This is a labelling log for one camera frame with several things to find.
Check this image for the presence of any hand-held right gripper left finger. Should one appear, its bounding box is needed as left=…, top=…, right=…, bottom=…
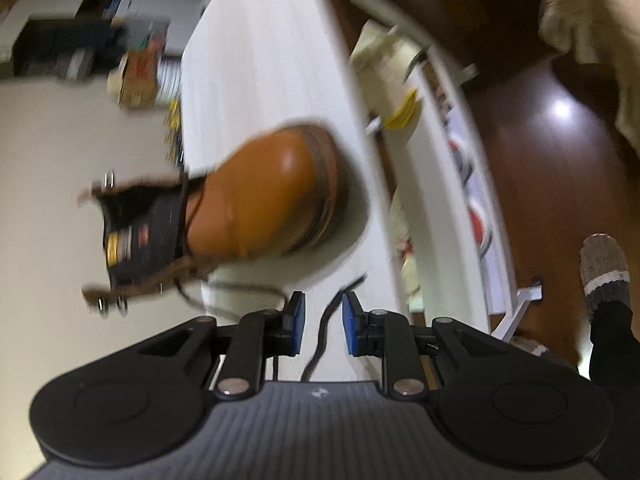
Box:
left=137, top=290, right=307, bottom=401

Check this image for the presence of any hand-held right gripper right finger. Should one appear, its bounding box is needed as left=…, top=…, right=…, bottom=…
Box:
left=341, top=291, right=501, bottom=401

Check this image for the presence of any dark brown shoelace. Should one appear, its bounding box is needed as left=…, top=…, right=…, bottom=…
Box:
left=172, top=172, right=371, bottom=383

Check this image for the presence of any brown leather boot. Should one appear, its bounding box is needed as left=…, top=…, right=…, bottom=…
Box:
left=77, top=122, right=351, bottom=318

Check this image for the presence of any white metal rack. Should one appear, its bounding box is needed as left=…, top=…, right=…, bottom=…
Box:
left=320, top=0, right=543, bottom=341

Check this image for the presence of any yellow plastic item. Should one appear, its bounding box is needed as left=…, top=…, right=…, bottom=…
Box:
left=385, top=87, right=423, bottom=131

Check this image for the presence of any group of cooking oil bottles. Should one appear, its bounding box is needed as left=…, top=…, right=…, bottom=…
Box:
left=165, top=100, right=183, bottom=166

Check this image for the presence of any grey knitted slipper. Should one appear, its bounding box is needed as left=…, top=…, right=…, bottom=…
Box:
left=580, top=232, right=632, bottom=321

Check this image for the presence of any person's leg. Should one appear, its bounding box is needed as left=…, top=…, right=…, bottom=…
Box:
left=590, top=302, right=640, bottom=386

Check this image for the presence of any stack of white plastic buckets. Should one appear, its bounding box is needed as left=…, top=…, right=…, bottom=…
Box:
left=157, top=55, right=183, bottom=106

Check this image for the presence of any cardboard box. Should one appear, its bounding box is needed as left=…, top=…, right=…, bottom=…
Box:
left=107, top=20, right=171, bottom=111

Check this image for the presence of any dark shelf unit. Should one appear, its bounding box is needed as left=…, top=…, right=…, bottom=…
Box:
left=15, top=17, right=126, bottom=81

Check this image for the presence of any beige quilted cloth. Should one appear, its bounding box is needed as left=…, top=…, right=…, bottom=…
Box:
left=537, top=0, right=640, bottom=156

